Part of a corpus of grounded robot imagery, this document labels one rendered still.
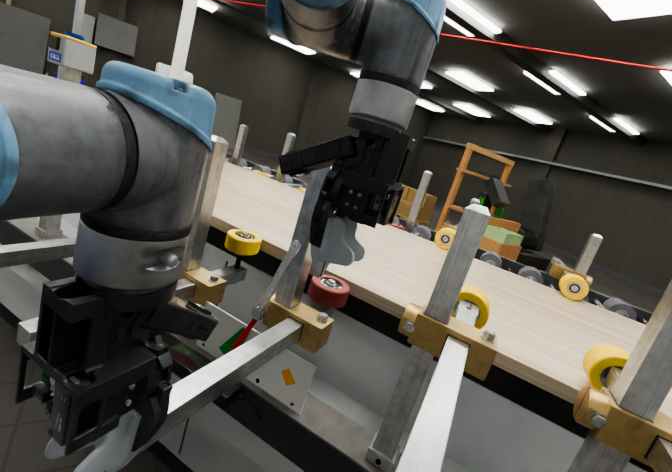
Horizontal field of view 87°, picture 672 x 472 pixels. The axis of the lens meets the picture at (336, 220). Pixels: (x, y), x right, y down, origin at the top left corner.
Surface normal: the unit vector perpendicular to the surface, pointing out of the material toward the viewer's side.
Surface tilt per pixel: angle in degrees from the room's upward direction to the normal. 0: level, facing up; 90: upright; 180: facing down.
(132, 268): 90
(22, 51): 76
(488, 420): 90
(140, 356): 0
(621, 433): 90
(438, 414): 0
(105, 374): 0
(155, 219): 90
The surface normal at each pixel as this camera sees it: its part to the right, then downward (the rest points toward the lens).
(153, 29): 0.48, 0.33
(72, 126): 0.91, -0.24
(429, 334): -0.43, 0.07
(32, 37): 0.54, 0.10
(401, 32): -0.01, 0.28
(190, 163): 0.90, 0.34
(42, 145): 0.95, 0.09
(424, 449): 0.29, -0.94
